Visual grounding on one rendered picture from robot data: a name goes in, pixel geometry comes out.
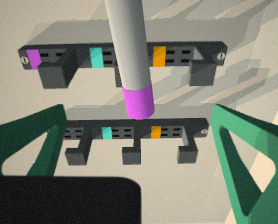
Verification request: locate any beige wall panel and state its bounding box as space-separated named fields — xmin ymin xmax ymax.
xmin=0 ymin=0 xmax=278 ymax=224

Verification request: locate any grey metal bar with violet end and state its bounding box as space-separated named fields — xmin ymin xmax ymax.
xmin=105 ymin=0 xmax=155 ymax=120

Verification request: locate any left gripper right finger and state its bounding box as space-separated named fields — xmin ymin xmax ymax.
xmin=210 ymin=104 xmax=278 ymax=224

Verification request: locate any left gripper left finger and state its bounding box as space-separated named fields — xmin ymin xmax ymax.
xmin=0 ymin=104 xmax=67 ymax=176

